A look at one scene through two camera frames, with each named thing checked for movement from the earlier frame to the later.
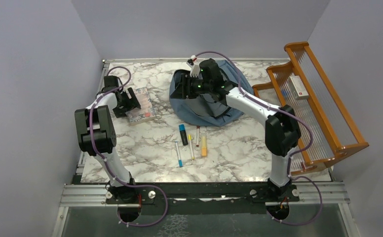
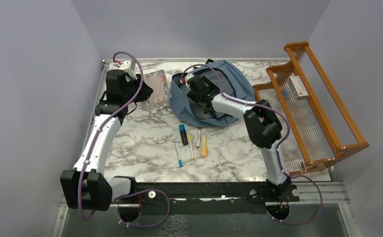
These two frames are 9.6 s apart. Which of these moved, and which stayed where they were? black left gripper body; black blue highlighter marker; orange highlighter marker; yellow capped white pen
Moved: black left gripper body
Stayed: black blue highlighter marker; orange highlighter marker; yellow capped white pen
